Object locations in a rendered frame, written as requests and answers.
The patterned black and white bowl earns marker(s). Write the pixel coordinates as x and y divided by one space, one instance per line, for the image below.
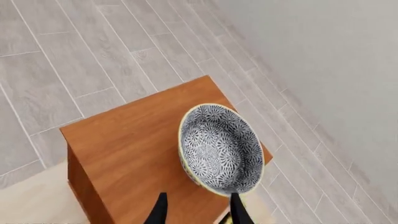
217 149

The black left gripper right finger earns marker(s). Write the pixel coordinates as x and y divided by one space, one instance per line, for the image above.
238 210

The wooden cabinet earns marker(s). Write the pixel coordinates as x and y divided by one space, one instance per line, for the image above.
130 149

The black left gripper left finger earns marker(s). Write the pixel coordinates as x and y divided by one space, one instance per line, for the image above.
158 210

